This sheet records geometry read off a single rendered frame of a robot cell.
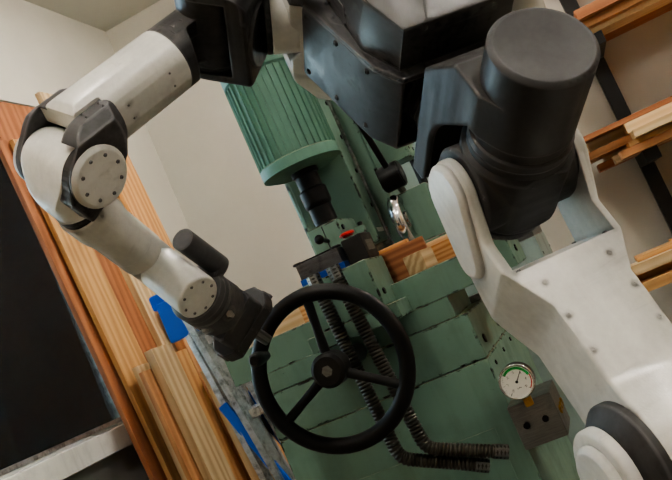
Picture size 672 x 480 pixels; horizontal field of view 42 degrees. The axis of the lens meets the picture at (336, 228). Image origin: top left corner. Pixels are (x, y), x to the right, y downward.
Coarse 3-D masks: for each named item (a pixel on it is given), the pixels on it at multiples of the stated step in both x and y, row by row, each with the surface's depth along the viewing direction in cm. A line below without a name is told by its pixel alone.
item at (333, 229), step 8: (328, 224) 177; (336, 224) 177; (344, 224) 181; (352, 224) 187; (312, 232) 178; (320, 232) 178; (328, 232) 177; (336, 232) 177; (312, 240) 178; (336, 240) 177; (320, 248) 178; (328, 248) 177
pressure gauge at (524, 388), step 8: (504, 368) 150; (512, 368) 150; (528, 368) 149; (504, 376) 150; (512, 376) 150; (520, 376) 150; (528, 376) 149; (504, 384) 150; (512, 384) 150; (520, 384) 150; (528, 384) 149; (504, 392) 150; (512, 392) 150; (520, 392) 150; (528, 392) 149; (528, 400) 151
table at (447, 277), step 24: (504, 240) 156; (456, 264) 159; (408, 288) 161; (432, 288) 160; (456, 288) 159; (408, 312) 158; (288, 336) 168; (312, 336) 167; (240, 360) 171; (288, 360) 168; (240, 384) 171
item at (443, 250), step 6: (444, 240) 175; (432, 246) 175; (438, 246) 175; (444, 246) 175; (450, 246) 174; (438, 252) 175; (444, 252) 175; (450, 252) 174; (438, 258) 175; (444, 258) 175; (306, 318) 183
